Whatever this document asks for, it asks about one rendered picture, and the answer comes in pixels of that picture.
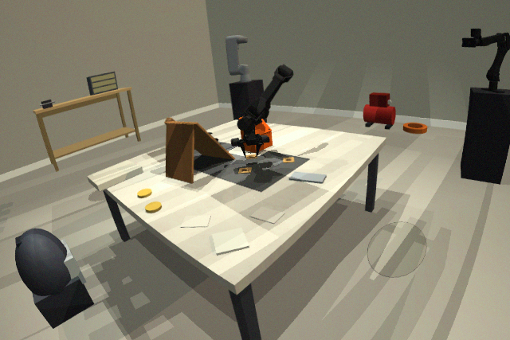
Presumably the yellow round disc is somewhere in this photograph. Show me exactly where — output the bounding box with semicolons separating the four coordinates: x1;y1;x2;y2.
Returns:
137;189;152;198
145;201;162;213

